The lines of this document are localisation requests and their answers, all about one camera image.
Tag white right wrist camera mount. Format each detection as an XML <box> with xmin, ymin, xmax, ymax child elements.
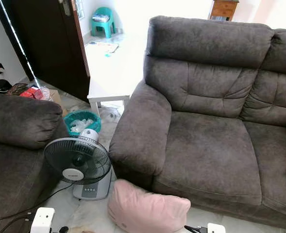
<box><xmin>207</xmin><ymin>223</ymin><xmax>226</xmax><ymax>233</ymax></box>

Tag teal plastic basket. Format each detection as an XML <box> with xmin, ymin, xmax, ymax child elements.
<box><xmin>64</xmin><ymin>110</ymin><xmax>101</xmax><ymax>137</ymax></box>

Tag red packets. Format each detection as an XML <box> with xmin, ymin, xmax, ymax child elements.
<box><xmin>19</xmin><ymin>86</ymin><xmax>50</xmax><ymax>100</ymax></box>

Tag grey-brown fabric sofa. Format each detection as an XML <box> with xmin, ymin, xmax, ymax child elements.
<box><xmin>109</xmin><ymin>16</ymin><xmax>286</xmax><ymax>232</ymax></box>

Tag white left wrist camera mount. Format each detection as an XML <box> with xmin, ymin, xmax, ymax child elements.
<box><xmin>30</xmin><ymin>207</ymin><xmax>55</xmax><ymax>233</ymax></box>

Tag white side table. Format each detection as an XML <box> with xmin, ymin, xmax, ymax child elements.
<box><xmin>87</xmin><ymin>77</ymin><xmax>146</xmax><ymax>116</ymax></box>

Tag black fan power cable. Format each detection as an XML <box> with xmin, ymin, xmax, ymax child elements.
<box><xmin>0</xmin><ymin>183</ymin><xmax>74</xmax><ymax>224</ymax></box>

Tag patterned floor mat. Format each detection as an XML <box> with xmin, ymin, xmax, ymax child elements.
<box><xmin>89</xmin><ymin>41</ymin><xmax>120</xmax><ymax>53</ymax></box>

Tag clear plastic bag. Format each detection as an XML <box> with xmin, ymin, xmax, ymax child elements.
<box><xmin>98</xmin><ymin>106</ymin><xmax>122</xmax><ymax>122</ymax></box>

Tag pink cat face pillow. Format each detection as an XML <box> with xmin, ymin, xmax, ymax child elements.
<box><xmin>108</xmin><ymin>179</ymin><xmax>191</xmax><ymax>233</ymax></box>

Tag teal plastic chair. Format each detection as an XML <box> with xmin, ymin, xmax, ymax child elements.
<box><xmin>91</xmin><ymin>7</ymin><xmax>117</xmax><ymax>39</ymax></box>

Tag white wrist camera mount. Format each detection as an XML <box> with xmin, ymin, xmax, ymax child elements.
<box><xmin>30</xmin><ymin>207</ymin><xmax>55</xmax><ymax>233</ymax></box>
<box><xmin>207</xmin><ymin>223</ymin><xmax>226</xmax><ymax>233</ymax></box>

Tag dark brown door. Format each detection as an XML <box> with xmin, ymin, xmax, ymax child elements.
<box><xmin>0</xmin><ymin>0</ymin><xmax>91</xmax><ymax>102</ymax></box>

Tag cardboard box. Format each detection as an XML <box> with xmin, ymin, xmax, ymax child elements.
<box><xmin>8</xmin><ymin>83</ymin><xmax>62</xmax><ymax>103</ymax></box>

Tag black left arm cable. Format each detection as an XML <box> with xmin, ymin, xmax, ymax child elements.
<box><xmin>0</xmin><ymin>213</ymin><xmax>32</xmax><ymax>233</ymax></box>

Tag grey and black table fan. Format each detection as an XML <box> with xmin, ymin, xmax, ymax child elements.
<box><xmin>44</xmin><ymin>129</ymin><xmax>112</xmax><ymax>200</ymax></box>

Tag metal door handle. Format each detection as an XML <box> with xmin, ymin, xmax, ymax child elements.
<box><xmin>60</xmin><ymin>0</ymin><xmax>71</xmax><ymax>16</ymax></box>

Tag stack of papers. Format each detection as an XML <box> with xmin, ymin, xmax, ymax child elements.
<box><xmin>92</xmin><ymin>14</ymin><xmax>111</xmax><ymax>23</ymax></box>

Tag brown wooden cabinet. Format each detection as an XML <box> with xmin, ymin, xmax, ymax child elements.
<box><xmin>209</xmin><ymin>0</ymin><xmax>239</xmax><ymax>21</ymax></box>

